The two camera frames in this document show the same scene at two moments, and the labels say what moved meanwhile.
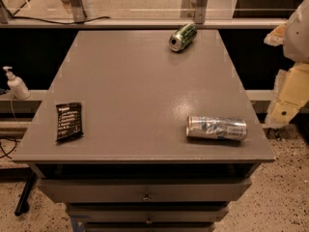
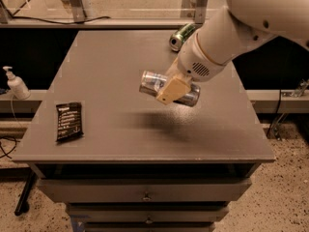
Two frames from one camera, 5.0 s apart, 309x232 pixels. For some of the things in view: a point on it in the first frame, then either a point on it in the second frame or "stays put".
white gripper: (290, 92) -> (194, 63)
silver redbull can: (216, 127) -> (151, 83)
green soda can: (182, 38) stays put
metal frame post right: (194, 2) stays put
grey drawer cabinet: (135, 169) stays put
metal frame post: (76, 3) stays put
